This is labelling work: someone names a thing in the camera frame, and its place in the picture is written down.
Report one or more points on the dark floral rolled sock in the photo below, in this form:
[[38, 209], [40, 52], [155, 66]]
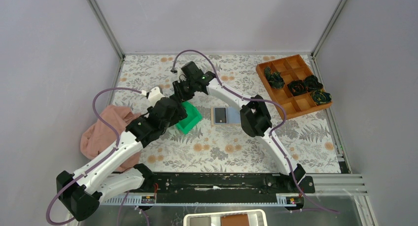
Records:
[[297, 88], [274, 78], [312, 83], [321, 97]]

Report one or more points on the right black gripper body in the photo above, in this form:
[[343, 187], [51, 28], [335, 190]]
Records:
[[185, 89]]

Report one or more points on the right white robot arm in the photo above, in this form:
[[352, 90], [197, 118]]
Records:
[[254, 116]]

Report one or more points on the orange compartment tray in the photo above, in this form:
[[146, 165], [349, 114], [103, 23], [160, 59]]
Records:
[[291, 68]]

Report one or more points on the white device with screen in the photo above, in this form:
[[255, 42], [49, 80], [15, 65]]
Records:
[[255, 217]]

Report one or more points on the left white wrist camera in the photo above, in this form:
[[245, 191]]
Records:
[[154, 95]]

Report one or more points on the pink cloth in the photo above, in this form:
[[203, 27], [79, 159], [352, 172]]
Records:
[[99, 136]]

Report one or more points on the green plastic bin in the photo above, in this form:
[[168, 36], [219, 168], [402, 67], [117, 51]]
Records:
[[193, 117]]

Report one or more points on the floral patterned table mat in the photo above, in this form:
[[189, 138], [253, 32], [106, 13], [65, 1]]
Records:
[[221, 148]]

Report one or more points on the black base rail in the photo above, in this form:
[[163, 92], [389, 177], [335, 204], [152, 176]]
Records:
[[202, 188]]

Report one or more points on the beige blue card holder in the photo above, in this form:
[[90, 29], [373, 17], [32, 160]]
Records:
[[233, 116]]

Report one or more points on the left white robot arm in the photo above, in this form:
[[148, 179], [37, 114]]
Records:
[[82, 192]]

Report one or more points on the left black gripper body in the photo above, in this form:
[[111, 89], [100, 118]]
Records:
[[179, 115]]

